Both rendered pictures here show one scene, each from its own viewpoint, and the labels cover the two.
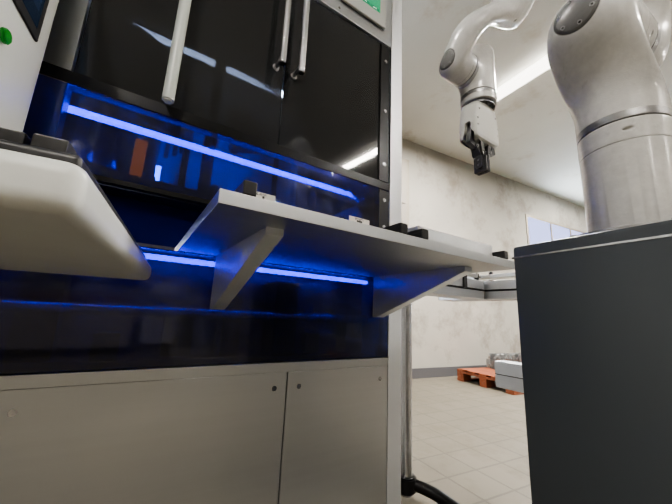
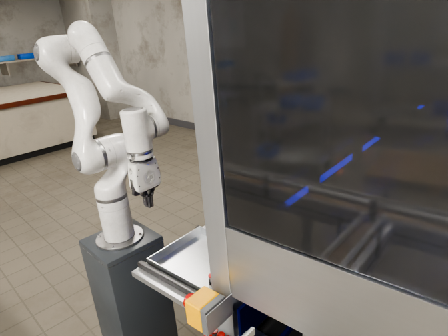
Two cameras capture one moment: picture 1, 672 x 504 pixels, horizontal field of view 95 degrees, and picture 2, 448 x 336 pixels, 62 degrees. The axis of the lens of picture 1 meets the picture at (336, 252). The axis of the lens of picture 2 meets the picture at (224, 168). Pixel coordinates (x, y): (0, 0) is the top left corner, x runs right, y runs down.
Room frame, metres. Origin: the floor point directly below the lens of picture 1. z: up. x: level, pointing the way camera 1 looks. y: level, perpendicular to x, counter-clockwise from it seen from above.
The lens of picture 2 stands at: (1.86, -0.38, 1.64)
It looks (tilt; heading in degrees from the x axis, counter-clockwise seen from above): 21 degrees down; 165
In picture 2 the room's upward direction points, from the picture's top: 5 degrees counter-clockwise
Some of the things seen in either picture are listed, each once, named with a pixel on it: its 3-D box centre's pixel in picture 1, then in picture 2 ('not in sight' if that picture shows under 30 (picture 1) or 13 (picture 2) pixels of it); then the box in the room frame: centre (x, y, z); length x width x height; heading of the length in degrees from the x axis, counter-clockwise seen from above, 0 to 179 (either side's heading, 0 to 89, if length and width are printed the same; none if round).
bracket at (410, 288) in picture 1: (415, 295); not in sight; (0.88, -0.23, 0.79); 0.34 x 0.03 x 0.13; 33
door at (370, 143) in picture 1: (342, 90); not in sight; (0.95, 0.00, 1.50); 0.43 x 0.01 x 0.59; 123
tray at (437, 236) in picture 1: (403, 254); (209, 261); (0.81, -0.18, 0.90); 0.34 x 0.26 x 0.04; 32
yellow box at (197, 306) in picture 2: not in sight; (205, 309); (1.14, -0.27, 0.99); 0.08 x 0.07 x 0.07; 33
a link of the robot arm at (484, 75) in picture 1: (475, 75); (137, 129); (0.69, -0.34, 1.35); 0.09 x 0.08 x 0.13; 119
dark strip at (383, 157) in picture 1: (384, 135); not in sight; (1.04, -0.16, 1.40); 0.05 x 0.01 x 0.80; 123
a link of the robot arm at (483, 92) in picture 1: (478, 104); (139, 153); (0.69, -0.35, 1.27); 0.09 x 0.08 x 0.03; 123
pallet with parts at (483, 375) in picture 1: (515, 370); not in sight; (3.99, -2.27, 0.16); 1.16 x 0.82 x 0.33; 117
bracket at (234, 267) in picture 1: (239, 277); not in sight; (0.61, 0.19, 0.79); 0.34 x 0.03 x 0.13; 33
